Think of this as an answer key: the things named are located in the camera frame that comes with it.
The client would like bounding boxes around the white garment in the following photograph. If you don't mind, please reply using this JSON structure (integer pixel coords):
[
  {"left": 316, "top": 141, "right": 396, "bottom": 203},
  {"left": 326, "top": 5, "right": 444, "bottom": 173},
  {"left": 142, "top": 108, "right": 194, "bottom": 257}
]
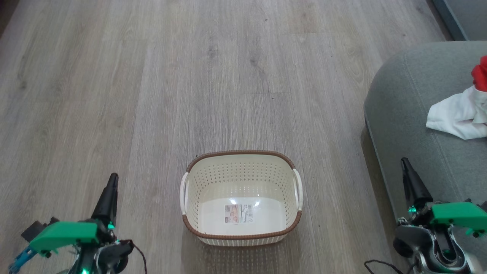
[{"left": 425, "top": 85, "right": 487, "bottom": 140}]

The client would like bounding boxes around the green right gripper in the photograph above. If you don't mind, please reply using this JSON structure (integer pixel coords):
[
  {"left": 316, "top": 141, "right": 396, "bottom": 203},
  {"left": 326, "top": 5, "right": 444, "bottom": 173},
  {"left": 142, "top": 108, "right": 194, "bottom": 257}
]
[{"left": 400, "top": 157, "right": 487, "bottom": 237}]

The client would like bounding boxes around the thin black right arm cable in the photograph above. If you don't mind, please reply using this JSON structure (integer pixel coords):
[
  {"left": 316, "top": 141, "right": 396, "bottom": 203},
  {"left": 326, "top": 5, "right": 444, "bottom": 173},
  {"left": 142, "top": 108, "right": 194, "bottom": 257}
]
[{"left": 364, "top": 259, "right": 408, "bottom": 274}]

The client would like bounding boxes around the printed basket label sticker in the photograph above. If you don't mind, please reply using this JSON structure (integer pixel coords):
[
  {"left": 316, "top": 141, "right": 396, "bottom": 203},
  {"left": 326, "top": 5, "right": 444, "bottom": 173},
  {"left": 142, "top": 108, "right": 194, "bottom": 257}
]
[{"left": 224, "top": 204, "right": 254, "bottom": 225}]

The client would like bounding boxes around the red garment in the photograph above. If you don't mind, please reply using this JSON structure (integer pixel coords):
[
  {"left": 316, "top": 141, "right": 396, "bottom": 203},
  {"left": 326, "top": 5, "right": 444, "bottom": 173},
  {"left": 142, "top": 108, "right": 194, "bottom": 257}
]
[{"left": 471, "top": 55, "right": 487, "bottom": 92}]

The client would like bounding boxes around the grey fabric sofa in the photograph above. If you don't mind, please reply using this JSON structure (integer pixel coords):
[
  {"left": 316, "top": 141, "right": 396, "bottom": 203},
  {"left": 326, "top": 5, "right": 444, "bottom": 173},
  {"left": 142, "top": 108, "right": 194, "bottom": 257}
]
[{"left": 363, "top": 40, "right": 487, "bottom": 267}]

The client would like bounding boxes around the grey sofa section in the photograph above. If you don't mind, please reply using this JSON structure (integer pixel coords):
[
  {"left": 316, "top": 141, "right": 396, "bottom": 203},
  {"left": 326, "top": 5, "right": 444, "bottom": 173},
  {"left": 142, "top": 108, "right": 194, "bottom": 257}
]
[{"left": 431, "top": 0, "right": 487, "bottom": 41}]

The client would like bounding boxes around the cream laundry basket brown rim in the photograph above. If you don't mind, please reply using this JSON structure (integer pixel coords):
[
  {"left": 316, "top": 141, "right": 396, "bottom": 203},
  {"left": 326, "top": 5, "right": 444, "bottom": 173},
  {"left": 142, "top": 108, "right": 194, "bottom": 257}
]
[{"left": 180, "top": 150, "right": 304, "bottom": 247}]

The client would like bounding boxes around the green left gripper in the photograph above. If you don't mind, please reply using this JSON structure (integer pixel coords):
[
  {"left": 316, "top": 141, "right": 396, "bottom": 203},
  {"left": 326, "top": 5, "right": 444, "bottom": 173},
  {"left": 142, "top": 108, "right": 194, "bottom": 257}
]
[{"left": 29, "top": 173, "right": 119, "bottom": 256}]

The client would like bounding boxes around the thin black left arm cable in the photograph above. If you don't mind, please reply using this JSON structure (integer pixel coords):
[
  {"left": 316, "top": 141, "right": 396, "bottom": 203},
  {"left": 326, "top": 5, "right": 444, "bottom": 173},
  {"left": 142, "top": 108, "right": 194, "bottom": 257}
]
[{"left": 130, "top": 240, "right": 148, "bottom": 274}]

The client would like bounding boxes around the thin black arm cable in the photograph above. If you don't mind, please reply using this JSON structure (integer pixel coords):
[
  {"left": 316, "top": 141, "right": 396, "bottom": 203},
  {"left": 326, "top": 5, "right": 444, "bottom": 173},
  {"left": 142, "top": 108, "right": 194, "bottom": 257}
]
[
  {"left": 364, "top": 259, "right": 408, "bottom": 274},
  {"left": 130, "top": 240, "right": 148, "bottom": 274}
]

